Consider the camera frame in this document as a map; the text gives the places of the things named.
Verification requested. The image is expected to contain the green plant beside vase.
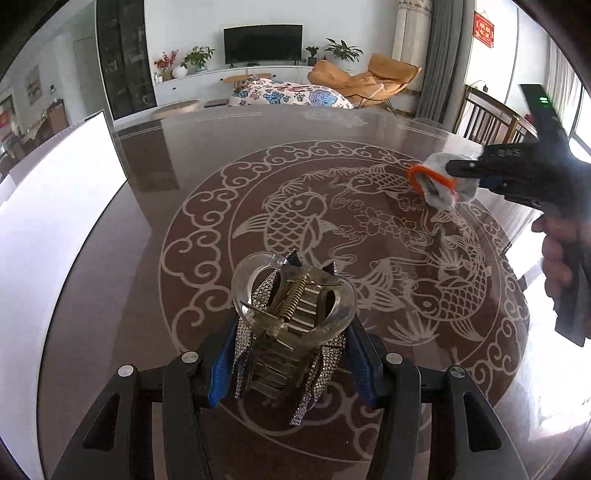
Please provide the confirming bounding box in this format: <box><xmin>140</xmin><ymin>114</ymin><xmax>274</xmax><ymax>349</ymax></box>
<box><xmin>181</xmin><ymin>46</ymin><xmax>215</xmax><ymax>73</ymax></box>

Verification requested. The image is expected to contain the wooden railing chair back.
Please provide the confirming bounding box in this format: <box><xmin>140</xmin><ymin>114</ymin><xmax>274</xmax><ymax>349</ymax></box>
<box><xmin>454</xmin><ymin>85</ymin><xmax>537</xmax><ymax>146</ymax></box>

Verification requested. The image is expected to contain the rhinestone hair claw clip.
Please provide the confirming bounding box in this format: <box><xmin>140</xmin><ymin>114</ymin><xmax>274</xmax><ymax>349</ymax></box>
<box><xmin>231</xmin><ymin>252</ymin><xmax>358</xmax><ymax>426</ymax></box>

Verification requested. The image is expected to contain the orange hair tie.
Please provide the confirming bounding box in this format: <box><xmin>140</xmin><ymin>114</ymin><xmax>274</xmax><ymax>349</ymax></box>
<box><xmin>406</xmin><ymin>163</ymin><xmax>459</xmax><ymax>197</ymax></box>

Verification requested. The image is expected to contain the red flower vase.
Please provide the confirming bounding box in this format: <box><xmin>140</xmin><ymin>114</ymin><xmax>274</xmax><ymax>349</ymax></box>
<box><xmin>153</xmin><ymin>50</ymin><xmax>178</xmax><ymax>81</ymax></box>

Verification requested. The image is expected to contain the grey curtain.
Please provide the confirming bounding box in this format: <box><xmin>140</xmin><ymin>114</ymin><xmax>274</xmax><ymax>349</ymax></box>
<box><xmin>416</xmin><ymin>0</ymin><xmax>475</xmax><ymax>131</ymax></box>

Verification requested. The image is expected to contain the white tv console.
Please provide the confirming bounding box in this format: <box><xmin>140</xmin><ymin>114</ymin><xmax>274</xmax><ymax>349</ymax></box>
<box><xmin>153</xmin><ymin>65</ymin><xmax>312</xmax><ymax>106</ymax></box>

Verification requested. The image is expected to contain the floral sofa blanket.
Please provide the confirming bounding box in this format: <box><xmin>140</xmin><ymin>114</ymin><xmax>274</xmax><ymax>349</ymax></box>
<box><xmin>228</xmin><ymin>77</ymin><xmax>353</xmax><ymax>110</ymax></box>

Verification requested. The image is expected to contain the orange lounge chair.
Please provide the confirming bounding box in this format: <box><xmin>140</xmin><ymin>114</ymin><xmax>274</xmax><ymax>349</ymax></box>
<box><xmin>308</xmin><ymin>53</ymin><xmax>422</xmax><ymax>108</ymax></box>

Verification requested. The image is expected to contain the red wall sign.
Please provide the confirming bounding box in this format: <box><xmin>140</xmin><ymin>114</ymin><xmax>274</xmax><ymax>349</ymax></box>
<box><xmin>473</xmin><ymin>12</ymin><xmax>495</xmax><ymax>48</ymax></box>

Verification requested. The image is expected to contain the dark display cabinet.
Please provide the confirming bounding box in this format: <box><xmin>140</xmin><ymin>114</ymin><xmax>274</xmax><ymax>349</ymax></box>
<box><xmin>95</xmin><ymin>0</ymin><xmax>156</xmax><ymax>120</ymax></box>

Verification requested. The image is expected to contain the white knitted cloth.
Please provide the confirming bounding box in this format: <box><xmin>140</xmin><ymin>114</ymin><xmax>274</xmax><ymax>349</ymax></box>
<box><xmin>407</xmin><ymin>152</ymin><xmax>479</xmax><ymax>211</ymax></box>

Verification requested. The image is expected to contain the green potted plant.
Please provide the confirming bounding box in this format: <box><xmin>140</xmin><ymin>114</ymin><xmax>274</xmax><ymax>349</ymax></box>
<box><xmin>325</xmin><ymin>38</ymin><xmax>363</xmax><ymax>62</ymax></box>

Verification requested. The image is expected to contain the black television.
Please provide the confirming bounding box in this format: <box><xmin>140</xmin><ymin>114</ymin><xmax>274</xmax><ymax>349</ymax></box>
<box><xmin>223</xmin><ymin>24</ymin><xmax>304</xmax><ymax>65</ymax></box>

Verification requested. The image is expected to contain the right hand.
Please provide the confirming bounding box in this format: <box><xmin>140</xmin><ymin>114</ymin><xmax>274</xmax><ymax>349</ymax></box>
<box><xmin>532</xmin><ymin>215</ymin><xmax>587</xmax><ymax>301</ymax></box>

